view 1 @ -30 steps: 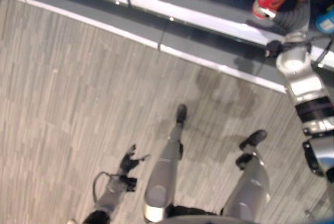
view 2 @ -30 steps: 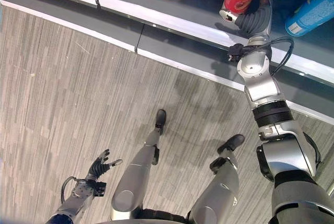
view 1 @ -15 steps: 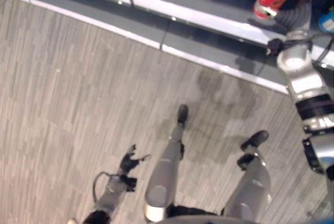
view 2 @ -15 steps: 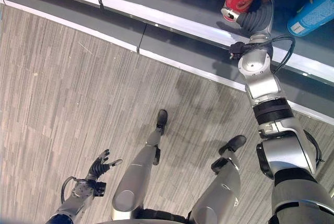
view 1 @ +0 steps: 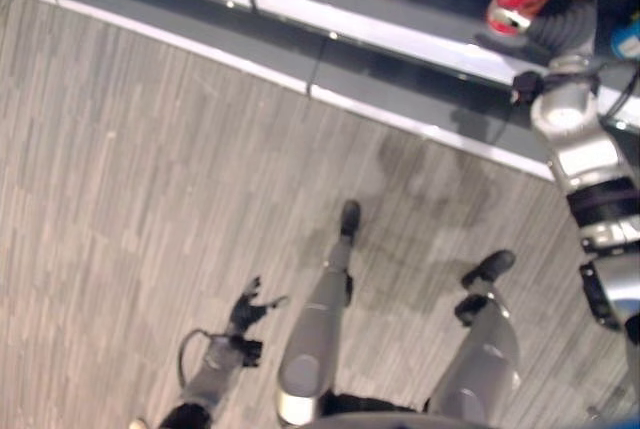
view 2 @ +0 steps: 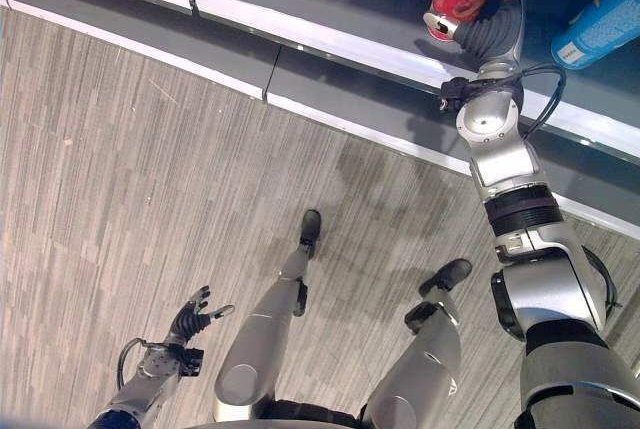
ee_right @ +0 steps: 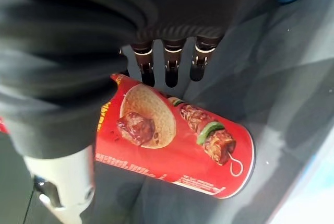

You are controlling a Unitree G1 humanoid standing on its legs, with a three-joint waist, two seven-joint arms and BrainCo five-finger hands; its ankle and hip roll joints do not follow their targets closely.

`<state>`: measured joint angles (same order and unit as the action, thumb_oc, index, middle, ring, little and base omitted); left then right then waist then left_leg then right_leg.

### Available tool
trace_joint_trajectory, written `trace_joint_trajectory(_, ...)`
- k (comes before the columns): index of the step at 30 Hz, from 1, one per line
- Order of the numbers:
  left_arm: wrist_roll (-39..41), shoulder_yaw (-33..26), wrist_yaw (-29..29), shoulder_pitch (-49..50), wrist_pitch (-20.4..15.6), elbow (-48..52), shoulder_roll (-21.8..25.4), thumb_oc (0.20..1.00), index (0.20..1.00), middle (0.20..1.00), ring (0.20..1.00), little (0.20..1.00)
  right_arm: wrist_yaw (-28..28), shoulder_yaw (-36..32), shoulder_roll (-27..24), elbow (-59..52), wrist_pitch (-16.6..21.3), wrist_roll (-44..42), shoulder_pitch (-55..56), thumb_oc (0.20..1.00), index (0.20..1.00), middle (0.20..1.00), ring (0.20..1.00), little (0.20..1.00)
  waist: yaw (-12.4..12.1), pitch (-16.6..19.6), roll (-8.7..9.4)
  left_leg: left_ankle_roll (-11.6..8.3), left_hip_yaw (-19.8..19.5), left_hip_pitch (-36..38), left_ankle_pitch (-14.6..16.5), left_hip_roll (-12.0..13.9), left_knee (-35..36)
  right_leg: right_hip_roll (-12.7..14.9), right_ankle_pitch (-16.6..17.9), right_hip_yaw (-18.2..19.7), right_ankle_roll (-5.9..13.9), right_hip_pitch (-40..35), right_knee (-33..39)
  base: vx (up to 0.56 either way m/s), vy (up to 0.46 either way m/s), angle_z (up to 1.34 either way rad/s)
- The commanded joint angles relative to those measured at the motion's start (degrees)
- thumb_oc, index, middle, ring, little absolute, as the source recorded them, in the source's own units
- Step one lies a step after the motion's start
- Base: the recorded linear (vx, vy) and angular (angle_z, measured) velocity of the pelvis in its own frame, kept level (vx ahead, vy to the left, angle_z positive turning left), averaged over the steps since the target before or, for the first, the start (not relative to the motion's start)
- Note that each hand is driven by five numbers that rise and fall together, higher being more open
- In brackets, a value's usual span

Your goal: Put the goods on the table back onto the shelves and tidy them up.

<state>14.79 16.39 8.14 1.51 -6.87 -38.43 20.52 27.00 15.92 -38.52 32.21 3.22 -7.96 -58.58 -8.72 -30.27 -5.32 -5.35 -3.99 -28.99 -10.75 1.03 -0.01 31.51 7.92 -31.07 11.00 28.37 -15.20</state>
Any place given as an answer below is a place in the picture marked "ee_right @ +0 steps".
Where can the red package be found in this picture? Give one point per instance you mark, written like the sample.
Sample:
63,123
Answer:
3,124

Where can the red chips can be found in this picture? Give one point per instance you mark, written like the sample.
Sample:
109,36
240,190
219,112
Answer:
182,140

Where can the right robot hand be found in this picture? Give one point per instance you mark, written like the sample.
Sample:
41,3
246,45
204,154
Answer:
78,51

